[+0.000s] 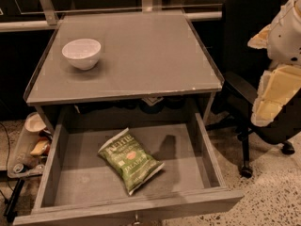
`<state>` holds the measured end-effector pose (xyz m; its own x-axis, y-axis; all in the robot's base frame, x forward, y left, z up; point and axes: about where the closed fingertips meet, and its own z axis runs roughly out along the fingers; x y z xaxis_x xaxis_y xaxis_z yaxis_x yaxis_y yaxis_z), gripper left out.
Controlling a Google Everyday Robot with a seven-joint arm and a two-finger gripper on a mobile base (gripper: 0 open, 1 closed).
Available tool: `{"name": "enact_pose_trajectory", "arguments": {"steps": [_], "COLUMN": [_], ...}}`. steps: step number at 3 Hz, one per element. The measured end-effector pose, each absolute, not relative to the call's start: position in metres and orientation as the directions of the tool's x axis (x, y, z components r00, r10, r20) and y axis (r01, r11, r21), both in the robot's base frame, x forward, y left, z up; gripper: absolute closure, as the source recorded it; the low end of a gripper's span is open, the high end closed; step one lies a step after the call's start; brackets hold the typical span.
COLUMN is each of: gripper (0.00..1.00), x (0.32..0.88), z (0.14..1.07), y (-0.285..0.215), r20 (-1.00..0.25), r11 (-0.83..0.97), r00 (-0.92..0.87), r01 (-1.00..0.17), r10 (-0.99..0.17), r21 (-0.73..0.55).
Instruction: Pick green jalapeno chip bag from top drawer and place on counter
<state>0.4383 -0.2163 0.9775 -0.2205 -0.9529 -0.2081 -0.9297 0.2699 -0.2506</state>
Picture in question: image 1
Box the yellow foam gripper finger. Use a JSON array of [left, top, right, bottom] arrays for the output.
[[247, 25, 271, 49], [251, 64, 301, 127]]

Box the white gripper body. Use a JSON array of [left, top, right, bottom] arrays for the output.
[[267, 0, 301, 66]]

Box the green jalapeno chip bag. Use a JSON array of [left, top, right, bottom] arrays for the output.
[[98, 128, 165, 195]]

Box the grey cabinet with counter top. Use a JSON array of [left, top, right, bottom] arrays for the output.
[[24, 10, 223, 127]]

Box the open grey top drawer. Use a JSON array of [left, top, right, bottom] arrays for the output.
[[14, 106, 243, 226]]

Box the black office chair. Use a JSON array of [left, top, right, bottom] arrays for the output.
[[206, 0, 301, 178]]

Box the white ceramic bowl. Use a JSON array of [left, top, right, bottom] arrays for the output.
[[62, 39, 102, 71]]

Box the metal railing with posts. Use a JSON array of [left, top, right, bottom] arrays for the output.
[[0, 0, 224, 33]]

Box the clear plastic bin of items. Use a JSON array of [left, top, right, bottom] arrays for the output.
[[8, 112, 53, 178]]

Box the black floor stand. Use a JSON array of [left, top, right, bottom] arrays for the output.
[[4, 178, 24, 223]]

